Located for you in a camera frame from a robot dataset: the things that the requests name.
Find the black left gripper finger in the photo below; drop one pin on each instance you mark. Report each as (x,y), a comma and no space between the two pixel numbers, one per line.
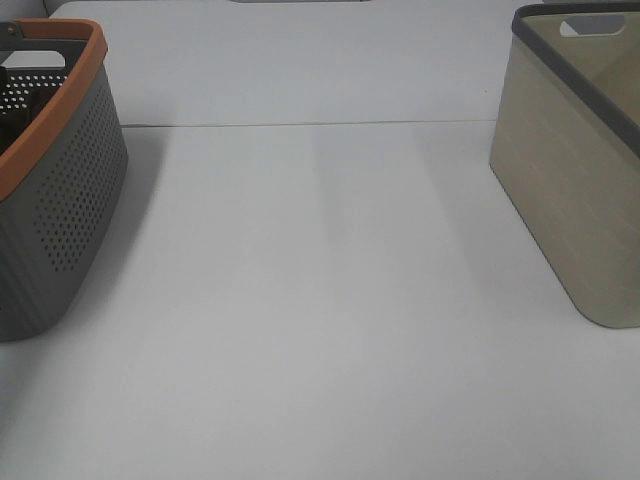
(4,81)

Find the brown towel with white label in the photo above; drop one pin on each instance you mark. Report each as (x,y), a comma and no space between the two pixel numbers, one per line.
(15,120)

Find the grey perforated basket orange rim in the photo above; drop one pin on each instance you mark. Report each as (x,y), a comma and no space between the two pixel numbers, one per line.
(62,178)

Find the beige basket grey rim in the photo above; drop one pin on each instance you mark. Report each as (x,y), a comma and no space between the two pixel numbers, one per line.
(566,148)

